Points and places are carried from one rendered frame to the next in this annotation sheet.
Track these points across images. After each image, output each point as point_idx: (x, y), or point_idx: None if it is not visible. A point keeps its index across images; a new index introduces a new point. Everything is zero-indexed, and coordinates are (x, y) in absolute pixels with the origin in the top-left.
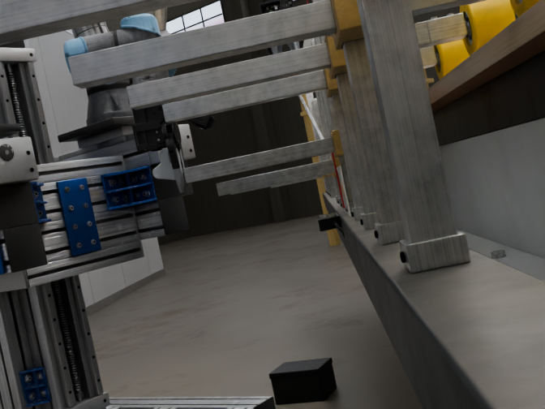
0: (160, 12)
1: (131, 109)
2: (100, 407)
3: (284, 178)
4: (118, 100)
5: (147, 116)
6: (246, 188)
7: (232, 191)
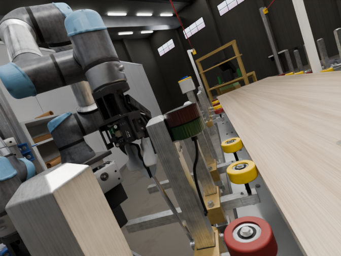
0: (87, 94)
1: (82, 157)
2: None
3: (170, 220)
4: (72, 154)
5: (19, 251)
6: (145, 228)
7: (136, 230)
